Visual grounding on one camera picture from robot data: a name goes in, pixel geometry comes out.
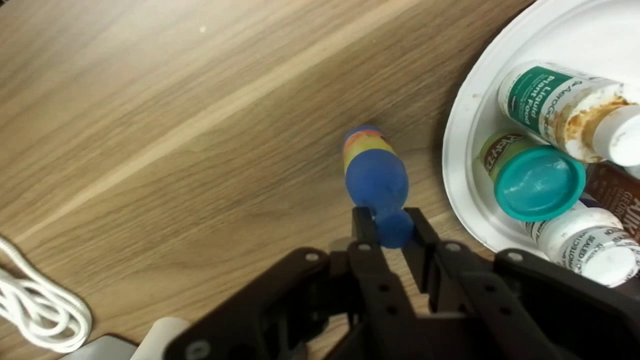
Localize blue toy bowling pin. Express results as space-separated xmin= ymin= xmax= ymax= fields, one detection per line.
xmin=341 ymin=124 xmax=417 ymax=250

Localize coiled white cable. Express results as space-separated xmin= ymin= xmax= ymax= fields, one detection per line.
xmin=0 ymin=233 xmax=97 ymax=355

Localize white grey appliance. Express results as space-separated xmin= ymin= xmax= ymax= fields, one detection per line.
xmin=58 ymin=334 xmax=140 ymax=360

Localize white pill bottle green label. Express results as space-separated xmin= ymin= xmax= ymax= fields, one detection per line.
xmin=496 ymin=62 xmax=640 ymax=167

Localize small white-capped pill bottle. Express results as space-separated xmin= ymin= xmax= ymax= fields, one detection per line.
xmin=528 ymin=199 xmax=640 ymax=289

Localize white paper plate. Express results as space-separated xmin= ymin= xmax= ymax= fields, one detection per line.
xmin=440 ymin=0 xmax=640 ymax=262

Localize teal-lid play-doh tub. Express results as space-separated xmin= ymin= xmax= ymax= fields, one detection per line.
xmin=478 ymin=127 xmax=590 ymax=226

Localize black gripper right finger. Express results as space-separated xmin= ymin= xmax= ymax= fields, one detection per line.
xmin=405 ymin=205 xmax=640 ymax=360

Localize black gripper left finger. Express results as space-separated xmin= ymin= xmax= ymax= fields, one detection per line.
xmin=164 ymin=205 xmax=429 ymax=360

